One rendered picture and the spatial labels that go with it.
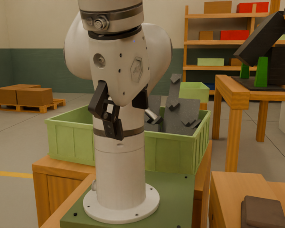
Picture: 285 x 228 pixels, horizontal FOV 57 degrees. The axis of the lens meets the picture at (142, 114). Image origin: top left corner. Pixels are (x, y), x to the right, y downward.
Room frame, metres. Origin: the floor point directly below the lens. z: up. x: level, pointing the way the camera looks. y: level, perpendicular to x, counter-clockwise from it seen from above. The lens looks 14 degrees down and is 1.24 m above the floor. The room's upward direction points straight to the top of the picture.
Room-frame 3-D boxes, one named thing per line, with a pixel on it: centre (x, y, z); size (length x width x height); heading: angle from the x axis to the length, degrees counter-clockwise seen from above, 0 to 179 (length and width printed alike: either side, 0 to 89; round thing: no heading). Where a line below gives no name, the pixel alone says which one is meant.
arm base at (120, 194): (0.59, 0.05, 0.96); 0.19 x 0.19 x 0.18
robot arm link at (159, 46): (0.60, 0.03, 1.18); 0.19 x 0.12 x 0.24; 93
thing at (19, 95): (5.59, 2.42, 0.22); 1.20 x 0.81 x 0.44; 75
